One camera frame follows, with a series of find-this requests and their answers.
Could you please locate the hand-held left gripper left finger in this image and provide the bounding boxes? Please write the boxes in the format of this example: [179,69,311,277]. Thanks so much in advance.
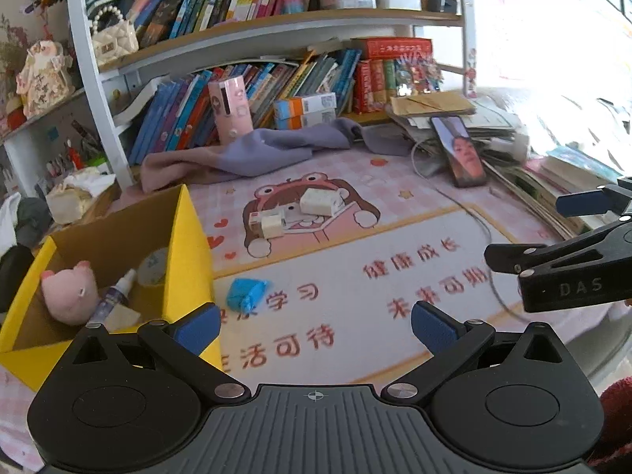
[68,302,250,404]

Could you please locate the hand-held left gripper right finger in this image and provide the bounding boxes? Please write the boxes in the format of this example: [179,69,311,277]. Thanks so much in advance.
[380,301,564,403]

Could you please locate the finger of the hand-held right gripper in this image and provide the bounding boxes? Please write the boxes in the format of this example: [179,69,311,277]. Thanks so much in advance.
[484,219,632,278]
[555,175,632,218]

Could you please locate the blue wrapper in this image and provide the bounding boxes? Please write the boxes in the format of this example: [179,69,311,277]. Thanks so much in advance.
[226,278,274,313]

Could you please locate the yellow tape roll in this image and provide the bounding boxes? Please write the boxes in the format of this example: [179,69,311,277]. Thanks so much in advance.
[137,248,171,287]

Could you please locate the yellow cardboard box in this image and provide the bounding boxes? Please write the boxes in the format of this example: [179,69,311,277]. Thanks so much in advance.
[0,184,223,391]

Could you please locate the small spray bottle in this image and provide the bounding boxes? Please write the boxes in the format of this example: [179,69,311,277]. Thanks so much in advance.
[86,269,138,329]

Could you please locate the small cream box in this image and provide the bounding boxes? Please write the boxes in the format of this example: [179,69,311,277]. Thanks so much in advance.
[299,188,345,217]
[248,209,287,240]

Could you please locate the pink pig plush toy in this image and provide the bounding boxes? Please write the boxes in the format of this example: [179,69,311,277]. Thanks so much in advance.
[39,261,100,327]

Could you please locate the stack of papers and books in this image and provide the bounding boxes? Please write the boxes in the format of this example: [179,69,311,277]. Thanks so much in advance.
[395,103,632,238]

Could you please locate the pink checked tablecloth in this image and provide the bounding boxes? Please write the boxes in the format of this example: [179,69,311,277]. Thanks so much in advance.
[0,145,632,474]

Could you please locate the black smartphone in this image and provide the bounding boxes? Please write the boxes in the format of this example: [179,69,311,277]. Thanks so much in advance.
[429,116,487,188]

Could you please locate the red fuzzy garment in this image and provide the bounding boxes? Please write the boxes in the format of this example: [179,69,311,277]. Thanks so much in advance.
[587,378,632,474]

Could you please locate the brown envelope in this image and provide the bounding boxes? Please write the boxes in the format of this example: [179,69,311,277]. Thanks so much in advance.
[390,90,477,118]

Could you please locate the cream tissue pack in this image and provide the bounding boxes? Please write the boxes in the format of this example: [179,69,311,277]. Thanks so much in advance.
[44,168,117,225]

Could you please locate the purple cloth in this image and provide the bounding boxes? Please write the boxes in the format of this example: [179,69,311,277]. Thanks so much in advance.
[139,118,430,193]

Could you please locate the pile of clothes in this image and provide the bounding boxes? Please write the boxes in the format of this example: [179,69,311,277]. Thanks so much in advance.
[0,192,53,314]

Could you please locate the colourful figure bunch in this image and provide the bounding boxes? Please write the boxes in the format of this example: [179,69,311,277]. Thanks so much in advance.
[392,54,442,97]

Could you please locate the pens in holder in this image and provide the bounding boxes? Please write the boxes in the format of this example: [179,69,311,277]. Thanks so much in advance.
[47,121,107,179]

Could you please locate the slanted row of books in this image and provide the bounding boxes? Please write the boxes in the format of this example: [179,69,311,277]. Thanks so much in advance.
[128,49,363,166]

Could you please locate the red book set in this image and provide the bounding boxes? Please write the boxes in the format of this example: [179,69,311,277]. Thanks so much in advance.
[352,37,434,114]

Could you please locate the orange and white carton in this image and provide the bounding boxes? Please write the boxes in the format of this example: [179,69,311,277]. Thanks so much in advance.
[273,93,337,117]
[273,110,337,130]

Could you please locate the white bookshelf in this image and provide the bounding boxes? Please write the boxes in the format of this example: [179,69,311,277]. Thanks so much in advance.
[0,0,477,193]

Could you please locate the white quilted handbag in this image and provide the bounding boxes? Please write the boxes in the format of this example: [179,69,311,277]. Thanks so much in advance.
[90,5,140,66]

